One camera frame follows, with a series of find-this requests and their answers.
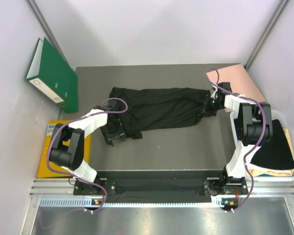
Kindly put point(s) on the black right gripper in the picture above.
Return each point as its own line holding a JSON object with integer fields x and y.
{"x": 206, "y": 108}

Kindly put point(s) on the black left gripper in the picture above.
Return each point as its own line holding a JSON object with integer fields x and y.
{"x": 120, "y": 132}

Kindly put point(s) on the black printed t-shirt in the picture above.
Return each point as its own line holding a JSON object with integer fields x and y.
{"x": 151, "y": 109}

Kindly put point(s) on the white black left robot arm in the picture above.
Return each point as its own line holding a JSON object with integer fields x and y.
{"x": 66, "y": 148}

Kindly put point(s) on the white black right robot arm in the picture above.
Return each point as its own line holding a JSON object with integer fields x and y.
{"x": 252, "y": 128}

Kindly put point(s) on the pink paper folder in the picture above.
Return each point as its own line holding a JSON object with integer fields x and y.
{"x": 244, "y": 90}

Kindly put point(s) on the white plastic basket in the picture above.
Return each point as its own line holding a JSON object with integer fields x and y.
{"x": 275, "y": 114}

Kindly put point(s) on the yellow folder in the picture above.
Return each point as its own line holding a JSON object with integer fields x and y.
{"x": 43, "y": 171}

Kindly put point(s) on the folded black t-shirt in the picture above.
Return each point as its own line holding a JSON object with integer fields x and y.
{"x": 275, "y": 154}

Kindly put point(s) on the green lever arch binder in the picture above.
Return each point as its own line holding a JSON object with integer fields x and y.
{"x": 53, "y": 76}

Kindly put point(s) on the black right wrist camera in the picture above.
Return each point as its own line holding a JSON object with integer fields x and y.
{"x": 224, "y": 86}

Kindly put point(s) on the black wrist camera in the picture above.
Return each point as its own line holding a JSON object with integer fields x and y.
{"x": 113, "y": 105}
{"x": 224, "y": 86}

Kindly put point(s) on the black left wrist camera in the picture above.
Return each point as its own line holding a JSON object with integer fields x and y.
{"x": 113, "y": 105}

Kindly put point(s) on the grey slotted cable duct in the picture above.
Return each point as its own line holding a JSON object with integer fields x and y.
{"x": 94, "y": 203}

